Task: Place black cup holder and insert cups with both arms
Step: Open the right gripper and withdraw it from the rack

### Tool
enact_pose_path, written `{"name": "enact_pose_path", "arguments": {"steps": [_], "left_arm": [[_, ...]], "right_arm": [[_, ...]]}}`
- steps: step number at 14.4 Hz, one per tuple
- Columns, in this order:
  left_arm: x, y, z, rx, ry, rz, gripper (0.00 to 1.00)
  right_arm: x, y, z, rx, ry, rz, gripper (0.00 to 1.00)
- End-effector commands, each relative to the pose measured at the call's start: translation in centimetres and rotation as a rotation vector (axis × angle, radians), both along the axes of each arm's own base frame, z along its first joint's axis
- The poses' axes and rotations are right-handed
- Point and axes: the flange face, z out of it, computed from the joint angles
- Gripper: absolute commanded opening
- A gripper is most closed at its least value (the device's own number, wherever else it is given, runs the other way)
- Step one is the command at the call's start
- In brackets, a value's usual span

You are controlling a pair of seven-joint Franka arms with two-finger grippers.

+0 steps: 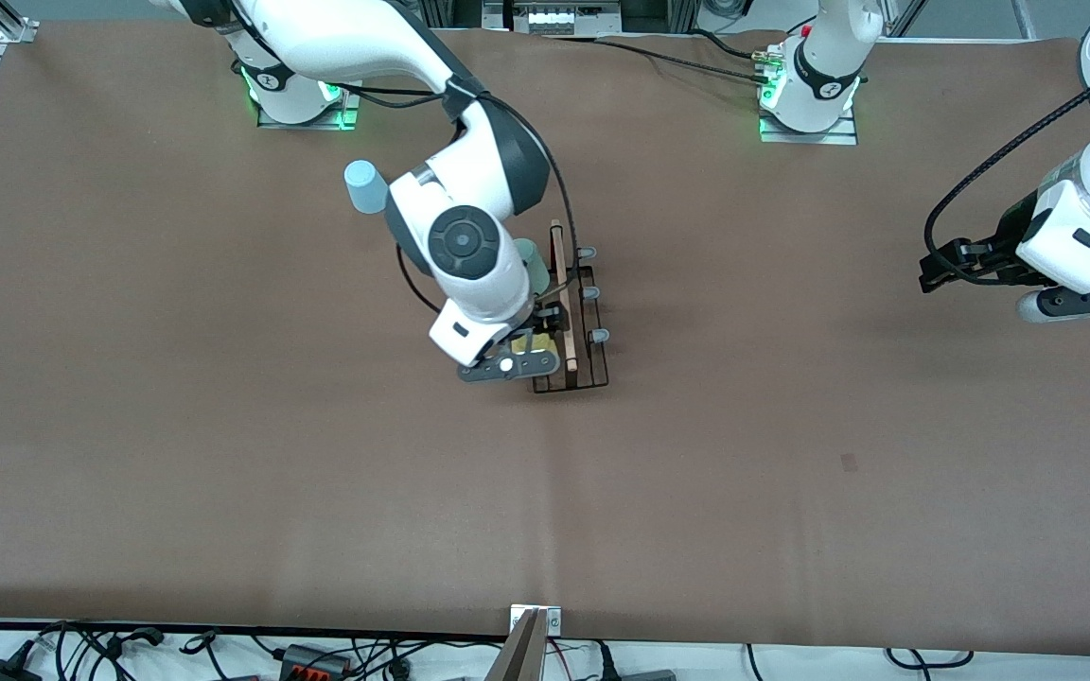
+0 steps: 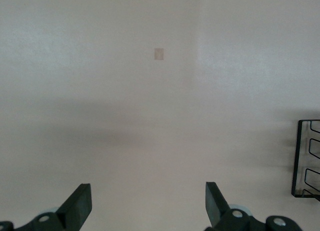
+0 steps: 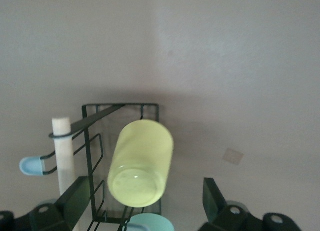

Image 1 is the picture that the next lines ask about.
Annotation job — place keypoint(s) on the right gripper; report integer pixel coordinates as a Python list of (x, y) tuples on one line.
[(545, 319)]

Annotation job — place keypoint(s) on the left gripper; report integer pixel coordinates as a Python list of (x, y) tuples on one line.
[(1007, 248)]

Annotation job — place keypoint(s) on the yellow plastic cup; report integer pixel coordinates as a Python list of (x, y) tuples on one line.
[(521, 345)]

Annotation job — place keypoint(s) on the pale green plastic cup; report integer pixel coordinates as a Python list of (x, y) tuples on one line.
[(536, 270)]

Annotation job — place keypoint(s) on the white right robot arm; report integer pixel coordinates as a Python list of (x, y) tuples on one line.
[(346, 38)]

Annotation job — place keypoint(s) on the light blue plastic cup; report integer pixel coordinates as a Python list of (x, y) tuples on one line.
[(365, 189)]

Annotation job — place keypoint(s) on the grey power strip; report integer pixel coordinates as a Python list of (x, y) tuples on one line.
[(550, 17)]

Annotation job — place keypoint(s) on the black box orange connectors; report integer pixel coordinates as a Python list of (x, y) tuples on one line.
[(313, 660)]

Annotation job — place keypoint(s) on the black power adapter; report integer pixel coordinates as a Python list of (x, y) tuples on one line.
[(1, 672)]

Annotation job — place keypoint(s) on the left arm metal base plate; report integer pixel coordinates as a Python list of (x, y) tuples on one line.
[(824, 138)]

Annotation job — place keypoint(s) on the silver metal bracket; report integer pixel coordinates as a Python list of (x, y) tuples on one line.
[(554, 621)]

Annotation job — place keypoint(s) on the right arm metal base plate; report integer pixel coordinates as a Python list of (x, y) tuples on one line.
[(304, 125)]

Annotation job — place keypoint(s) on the dark aluminium frame post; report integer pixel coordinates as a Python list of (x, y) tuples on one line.
[(455, 11), (659, 11)]

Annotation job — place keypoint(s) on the grey camera stand pole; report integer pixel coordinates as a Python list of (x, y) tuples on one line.
[(518, 657)]

